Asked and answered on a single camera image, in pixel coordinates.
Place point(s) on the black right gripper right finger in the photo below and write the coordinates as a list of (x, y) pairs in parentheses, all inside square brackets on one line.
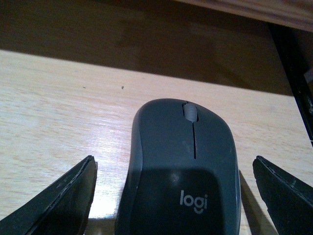
[(288, 199)]

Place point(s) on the wooden keyboard tray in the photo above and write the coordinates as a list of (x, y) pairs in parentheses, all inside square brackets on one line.
[(73, 74)]

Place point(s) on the black tray slide rail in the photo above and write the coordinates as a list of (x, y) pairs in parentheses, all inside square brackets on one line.
[(295, 67)]

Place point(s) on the dark grey Logitech mouse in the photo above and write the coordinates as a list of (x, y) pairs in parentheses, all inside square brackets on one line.
[(183, 176)]

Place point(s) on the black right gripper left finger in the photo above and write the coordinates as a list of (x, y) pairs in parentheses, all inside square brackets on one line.
[(60, 209)]

